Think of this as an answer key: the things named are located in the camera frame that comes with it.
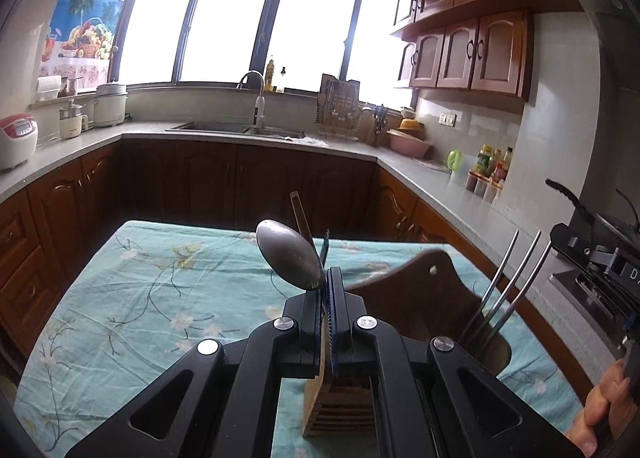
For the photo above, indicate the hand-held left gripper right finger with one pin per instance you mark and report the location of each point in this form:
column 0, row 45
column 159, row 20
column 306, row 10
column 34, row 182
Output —
column 336, row 333

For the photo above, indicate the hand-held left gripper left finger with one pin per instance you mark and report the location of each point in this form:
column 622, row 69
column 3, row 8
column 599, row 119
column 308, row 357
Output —
column 307, row 333

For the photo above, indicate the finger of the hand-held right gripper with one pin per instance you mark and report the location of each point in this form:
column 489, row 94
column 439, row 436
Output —
column 575, row 243

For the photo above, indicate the metal chopstick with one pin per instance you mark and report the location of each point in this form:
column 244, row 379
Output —
column 522, row 288
column 515, row 272
column 495, row 275

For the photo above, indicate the metal spoon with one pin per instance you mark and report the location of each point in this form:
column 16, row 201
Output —
column 287, row 255

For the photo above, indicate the wooden utensil holder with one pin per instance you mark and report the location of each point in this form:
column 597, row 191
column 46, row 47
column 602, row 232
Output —
column 410, row 288

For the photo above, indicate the wooden chopstick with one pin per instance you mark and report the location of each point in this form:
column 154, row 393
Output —
column 324, row 244
column 301, row 220

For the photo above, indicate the person's right hand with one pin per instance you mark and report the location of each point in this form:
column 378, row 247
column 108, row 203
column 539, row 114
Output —
column 595, row 408

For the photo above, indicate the black wok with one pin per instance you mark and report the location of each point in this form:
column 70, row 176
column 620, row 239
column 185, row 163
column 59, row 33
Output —
column 570, row 198

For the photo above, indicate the red cap sauce bottle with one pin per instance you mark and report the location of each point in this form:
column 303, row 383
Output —
column 504, row 166

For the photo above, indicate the spice jar set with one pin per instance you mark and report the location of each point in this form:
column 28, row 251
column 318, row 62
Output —
column 484, row 188

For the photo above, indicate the green label sauce bottle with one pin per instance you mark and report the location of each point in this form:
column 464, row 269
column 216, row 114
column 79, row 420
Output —
column 484, row 161

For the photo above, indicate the green cup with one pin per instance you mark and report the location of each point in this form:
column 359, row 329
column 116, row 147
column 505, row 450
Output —
column 454, row 162

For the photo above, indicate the floral teal tablecloth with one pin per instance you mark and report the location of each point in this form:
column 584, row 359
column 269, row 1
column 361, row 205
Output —
column 150, row 298

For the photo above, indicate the grey kitchen countertop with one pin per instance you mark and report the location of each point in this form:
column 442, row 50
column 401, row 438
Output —
column 425, row 183

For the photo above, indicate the wooden base cabinets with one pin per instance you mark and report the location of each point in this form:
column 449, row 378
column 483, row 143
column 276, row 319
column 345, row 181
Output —
column 200, row 183

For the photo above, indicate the pink plastic basin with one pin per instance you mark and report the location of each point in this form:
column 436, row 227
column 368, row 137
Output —
column 410, row 146

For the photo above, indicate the yellow bowl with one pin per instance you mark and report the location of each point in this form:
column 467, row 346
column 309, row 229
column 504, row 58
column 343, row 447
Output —
column 412, row 126

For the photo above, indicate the knife block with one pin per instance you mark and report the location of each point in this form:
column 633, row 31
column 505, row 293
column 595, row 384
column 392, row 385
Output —
column 378, row 126

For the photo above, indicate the steel kitchen sink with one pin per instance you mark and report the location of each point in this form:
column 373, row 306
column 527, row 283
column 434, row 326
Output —
column 225, row 128

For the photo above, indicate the dish drying rack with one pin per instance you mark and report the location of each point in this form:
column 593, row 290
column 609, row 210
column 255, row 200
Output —
column 339, row 108

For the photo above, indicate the curved chrome faucet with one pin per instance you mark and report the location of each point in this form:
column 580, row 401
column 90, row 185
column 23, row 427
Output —
column 259, row 108

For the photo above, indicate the yellow oil bottle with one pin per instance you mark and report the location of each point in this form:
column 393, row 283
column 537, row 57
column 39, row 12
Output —
column 270, row 76

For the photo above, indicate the large white rice cooker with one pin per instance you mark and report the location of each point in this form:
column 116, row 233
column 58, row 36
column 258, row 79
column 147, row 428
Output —
column 110, row 106

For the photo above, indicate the small white stew pot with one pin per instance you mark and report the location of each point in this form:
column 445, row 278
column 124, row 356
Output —
column 72, row 122

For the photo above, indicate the large kitchen window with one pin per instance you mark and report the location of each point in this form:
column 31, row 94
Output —
column 225, row 28

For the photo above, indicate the metal cup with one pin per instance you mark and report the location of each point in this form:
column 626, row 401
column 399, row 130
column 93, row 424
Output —
column 71, row 87

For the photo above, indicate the red and white rice cooker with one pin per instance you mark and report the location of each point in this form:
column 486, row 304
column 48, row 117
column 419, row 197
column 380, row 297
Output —
column 17, row 141

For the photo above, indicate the white storage box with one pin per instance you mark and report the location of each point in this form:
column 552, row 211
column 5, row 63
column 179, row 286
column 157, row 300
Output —
column 48, row 90

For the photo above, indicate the white wall outlet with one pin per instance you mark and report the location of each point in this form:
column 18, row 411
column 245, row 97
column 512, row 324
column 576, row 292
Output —
column 448, row 118

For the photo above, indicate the wooden wall cabinets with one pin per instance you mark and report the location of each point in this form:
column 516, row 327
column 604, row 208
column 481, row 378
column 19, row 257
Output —
column 475, row 28

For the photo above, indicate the tropical fruit wall poster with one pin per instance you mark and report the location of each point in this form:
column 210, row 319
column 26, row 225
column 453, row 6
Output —
column 85, row 23

